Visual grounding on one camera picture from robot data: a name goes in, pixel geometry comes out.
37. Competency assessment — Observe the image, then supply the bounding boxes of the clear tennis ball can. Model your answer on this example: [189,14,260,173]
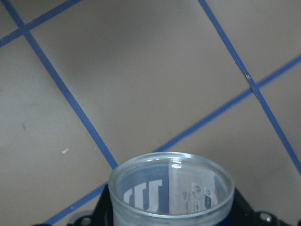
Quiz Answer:
[108,152,235,226]

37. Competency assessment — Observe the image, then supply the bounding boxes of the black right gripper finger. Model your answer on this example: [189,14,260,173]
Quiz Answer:
[229,188,280,226]

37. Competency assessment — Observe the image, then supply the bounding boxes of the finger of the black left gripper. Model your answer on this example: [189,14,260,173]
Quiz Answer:
[70,188,113,226]

